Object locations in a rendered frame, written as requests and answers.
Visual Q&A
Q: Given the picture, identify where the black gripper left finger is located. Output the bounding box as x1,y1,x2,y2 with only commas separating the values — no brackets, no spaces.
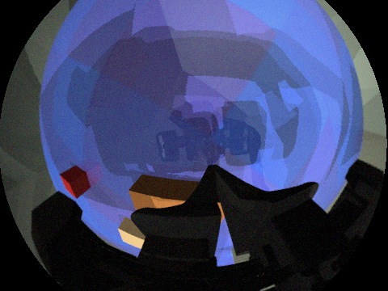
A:
130,165,222,258

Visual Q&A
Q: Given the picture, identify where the tan rectangular block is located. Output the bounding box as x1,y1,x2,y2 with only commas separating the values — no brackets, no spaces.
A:
117,217,146,249

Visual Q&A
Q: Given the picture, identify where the red square block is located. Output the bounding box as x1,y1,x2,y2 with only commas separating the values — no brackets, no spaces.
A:
61,166,91,198

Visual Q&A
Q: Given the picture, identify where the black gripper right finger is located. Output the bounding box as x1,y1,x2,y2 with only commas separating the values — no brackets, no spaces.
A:
213,164,319,256

